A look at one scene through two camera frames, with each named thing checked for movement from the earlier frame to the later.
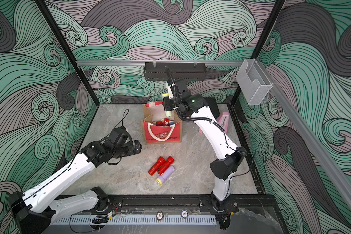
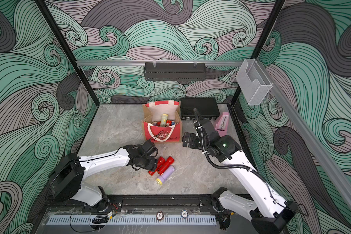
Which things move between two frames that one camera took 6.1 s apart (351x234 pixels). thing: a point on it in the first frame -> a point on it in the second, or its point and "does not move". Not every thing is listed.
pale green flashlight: [167, 113] -> [164, 117]
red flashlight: [169, 161] does not move
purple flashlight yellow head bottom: [161, 179] does not move
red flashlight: [160, 163] does not move
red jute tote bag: [158, 128] does not move
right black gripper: [167, 104] -> [193, 136]
